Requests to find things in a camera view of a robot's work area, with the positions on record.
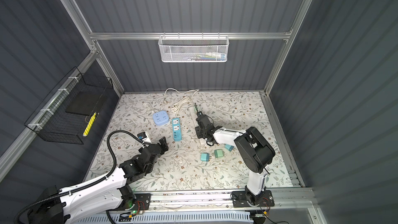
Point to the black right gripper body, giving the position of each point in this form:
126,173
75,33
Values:
201,132

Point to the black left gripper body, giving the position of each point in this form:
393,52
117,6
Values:
150,169

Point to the teal tower power strip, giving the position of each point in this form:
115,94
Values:
177,136

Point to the green charger plug front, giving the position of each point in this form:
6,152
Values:
218,153

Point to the teal charger plug front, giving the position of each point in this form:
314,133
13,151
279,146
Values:
205,157

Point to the teal charger plug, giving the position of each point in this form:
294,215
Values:
205,157
229,147

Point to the white multicolour power strip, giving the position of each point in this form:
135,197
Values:
195,124

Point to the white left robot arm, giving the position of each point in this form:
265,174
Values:
104,193

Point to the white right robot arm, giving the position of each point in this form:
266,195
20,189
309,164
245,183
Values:
256,152

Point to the light blue round socket hub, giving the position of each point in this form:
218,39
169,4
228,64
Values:
161,118

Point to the yellow marker pen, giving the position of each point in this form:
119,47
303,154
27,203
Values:
89,125

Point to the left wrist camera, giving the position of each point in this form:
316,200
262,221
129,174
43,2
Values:
143,136

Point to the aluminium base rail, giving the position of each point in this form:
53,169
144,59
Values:
220,200

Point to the white wire mesh basket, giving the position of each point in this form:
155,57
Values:
197,50

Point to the black wire wall basket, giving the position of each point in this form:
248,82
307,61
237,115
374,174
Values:
65,116

